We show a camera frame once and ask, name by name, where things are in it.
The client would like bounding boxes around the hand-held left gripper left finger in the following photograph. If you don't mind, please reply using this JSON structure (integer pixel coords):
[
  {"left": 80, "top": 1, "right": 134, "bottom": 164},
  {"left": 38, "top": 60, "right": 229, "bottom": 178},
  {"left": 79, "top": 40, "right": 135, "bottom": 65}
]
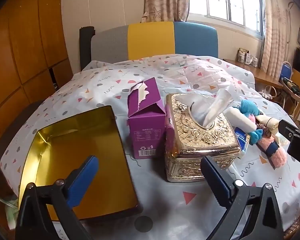
[{"left": 15, "top": 155, "right": 100, "bottom": 240}]

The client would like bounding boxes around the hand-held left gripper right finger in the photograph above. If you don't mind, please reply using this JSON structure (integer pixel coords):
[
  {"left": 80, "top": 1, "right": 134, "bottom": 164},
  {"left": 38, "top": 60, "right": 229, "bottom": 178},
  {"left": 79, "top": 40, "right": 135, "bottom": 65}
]
[{"left": 200, "top": 155, "right": 284, "bottom": 240}]

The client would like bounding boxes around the gold metal tin box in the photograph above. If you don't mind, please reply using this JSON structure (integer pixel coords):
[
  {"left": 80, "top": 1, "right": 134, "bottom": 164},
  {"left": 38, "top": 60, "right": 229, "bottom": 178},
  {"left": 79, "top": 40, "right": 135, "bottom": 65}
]
[{"left": 19, "top": 105, "right": 140, "bottom": 222}]

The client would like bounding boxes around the blue plush toy pink dress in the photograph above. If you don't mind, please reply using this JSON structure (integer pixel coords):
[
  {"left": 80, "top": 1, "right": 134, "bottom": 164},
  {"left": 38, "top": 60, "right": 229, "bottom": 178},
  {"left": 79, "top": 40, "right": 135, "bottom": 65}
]
[{"left": 240, "top": 100, "right": 264, "bottom": 145}]

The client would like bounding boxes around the blue white tissue packet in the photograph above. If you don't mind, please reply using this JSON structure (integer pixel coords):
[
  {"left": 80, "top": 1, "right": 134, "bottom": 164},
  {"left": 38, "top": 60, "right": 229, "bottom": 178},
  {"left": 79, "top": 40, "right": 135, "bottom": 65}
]
[{"left": 234, "top": 126, "right": 250, "bottom": 155}]

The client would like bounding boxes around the white wet wipes pack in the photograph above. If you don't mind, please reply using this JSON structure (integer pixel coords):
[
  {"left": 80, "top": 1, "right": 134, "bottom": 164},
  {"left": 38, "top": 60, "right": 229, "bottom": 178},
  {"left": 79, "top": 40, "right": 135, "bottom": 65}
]
[{"left": 225, "top": 107, "right": 257, "bottom": 133}]

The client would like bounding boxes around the ornate gold tissue box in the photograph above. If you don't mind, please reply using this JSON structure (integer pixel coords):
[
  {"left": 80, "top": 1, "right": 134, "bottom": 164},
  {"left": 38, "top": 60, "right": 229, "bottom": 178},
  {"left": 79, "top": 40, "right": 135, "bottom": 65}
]
[{"left": 164, "top": 93, "right": 241, "bottom": 182}]

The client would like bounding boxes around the black green tool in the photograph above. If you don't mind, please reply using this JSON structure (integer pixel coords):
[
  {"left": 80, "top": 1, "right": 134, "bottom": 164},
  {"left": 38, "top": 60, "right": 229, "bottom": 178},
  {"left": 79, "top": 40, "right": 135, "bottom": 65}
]
[{"left": 282, "top": 77, "right": 300, "bottom": 95}]

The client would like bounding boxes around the wooden desk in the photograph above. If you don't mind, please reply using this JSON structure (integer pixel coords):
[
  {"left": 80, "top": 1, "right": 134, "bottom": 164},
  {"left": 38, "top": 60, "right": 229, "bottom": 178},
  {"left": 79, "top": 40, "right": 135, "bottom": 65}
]
[{"left": 222, "top": 59, "right": 284, "bottom": 89}]

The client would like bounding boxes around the blue folding chair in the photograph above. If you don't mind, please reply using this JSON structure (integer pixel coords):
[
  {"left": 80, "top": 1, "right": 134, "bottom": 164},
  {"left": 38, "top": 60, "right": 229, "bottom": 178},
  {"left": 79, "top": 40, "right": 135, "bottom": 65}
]
[{"left": 279, "top": 62, "right": 293, "bottom": 80}]

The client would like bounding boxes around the white tissue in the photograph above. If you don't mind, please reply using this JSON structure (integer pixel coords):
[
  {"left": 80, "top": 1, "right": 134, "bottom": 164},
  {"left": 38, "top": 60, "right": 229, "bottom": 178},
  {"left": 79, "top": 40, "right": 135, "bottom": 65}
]
[{"left": 202, "top": 89, "right": 234, "bottom": 128}]

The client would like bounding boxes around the purple packet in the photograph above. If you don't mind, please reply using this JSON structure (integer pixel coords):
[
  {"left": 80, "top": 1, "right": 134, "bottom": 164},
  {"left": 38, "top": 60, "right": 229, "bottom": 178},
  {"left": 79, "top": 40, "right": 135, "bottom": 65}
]
[{"left": 165, "top": 102, "right": 175, "bottom": 155}]

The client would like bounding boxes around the purple paper carton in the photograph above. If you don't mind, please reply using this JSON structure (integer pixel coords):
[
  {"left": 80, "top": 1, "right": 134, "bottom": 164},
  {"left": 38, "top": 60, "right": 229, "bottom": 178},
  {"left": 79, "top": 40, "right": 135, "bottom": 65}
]
[{"left": 127, "top": 77, "right": 167, "bottom": 160}]

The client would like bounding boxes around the clear plastic organizer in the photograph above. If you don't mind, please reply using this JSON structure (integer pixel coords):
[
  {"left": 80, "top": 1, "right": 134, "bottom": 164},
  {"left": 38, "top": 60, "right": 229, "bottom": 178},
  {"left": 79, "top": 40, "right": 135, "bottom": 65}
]
[{"left": 237, "top": 47, "right": 259, "bottom": 68}]

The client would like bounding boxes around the patterned plastic tablecloth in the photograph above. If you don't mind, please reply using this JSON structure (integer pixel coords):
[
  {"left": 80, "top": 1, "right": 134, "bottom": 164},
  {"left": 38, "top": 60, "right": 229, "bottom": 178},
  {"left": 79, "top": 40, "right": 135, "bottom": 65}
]
[{"left": 0, "top": 54, "right": 300, "bottom": 240}]

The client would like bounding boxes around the beige patterned curtain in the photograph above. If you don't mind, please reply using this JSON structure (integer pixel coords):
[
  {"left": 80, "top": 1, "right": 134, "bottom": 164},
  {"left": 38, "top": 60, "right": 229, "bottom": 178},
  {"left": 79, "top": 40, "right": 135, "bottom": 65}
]
[
  {"left": 259, "top": 0, "right": 300, "bottom": 79},
  {"left": 141, "top": 0, "right": 190, "bottom": 23}
]

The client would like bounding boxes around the window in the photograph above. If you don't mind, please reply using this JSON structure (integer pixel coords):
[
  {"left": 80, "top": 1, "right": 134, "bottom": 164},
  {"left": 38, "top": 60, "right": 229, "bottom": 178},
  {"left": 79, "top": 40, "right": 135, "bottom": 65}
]
[{"left": 187, "top": 0, "right": 264, "bottom": 39}]

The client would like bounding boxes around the wooden wardrobe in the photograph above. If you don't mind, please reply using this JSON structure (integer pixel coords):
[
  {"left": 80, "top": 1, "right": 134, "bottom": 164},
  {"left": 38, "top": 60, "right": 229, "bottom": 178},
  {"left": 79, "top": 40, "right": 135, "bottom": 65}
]
[{"left": 0, "top": 0, "right": 74, "bottom": 120}]

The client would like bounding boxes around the grey yellow blue chair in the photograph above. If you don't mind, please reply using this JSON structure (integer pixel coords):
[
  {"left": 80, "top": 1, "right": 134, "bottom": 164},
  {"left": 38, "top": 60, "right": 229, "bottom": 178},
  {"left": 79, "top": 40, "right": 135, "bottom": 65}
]
[{"left": 79, "top": 21, "right": 219, "bottom": 70}]

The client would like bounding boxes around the white cable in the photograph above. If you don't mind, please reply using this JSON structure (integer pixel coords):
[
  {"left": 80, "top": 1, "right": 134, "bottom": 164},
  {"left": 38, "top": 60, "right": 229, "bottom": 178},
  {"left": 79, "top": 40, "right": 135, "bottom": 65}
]
[{"left": 261, "top": 85, "right": 277, "bottom": 99}]

